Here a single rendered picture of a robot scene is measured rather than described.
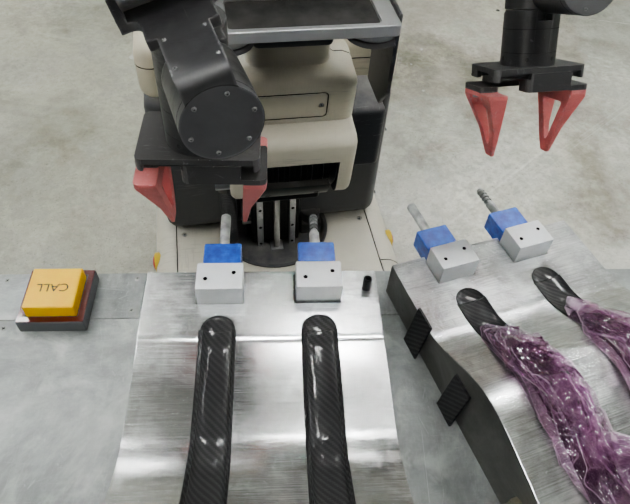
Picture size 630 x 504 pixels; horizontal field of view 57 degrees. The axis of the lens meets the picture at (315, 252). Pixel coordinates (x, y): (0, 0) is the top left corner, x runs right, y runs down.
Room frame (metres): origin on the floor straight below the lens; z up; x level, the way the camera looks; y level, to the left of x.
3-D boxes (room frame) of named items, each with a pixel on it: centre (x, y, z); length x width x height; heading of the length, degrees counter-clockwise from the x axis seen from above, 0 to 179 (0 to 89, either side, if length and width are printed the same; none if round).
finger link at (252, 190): (0.39, 0.08, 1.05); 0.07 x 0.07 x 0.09; 6
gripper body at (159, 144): (0.39, 0.10, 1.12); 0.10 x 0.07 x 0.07; 96
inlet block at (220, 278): (0.43, 0.11, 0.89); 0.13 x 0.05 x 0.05; 6
